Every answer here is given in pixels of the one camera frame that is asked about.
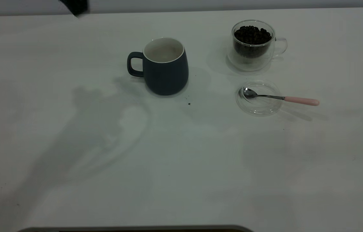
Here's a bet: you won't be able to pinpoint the metal spoon with pink handle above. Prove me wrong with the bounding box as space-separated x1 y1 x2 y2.
242 87 320 107

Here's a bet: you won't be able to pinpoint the clear double-wall glass cup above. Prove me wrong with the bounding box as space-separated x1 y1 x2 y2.
227 20 288 72

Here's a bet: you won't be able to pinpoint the dark grey ceramic mug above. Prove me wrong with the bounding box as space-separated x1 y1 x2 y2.
127 37 189 96

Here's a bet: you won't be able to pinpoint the dark coffee beans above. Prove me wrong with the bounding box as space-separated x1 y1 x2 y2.
234 25 272 59

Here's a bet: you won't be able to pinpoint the clear round glass saucer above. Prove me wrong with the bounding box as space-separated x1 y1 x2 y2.
236 80 283 116

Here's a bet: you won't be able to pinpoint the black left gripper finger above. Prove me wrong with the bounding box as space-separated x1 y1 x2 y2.
60 0 88 17

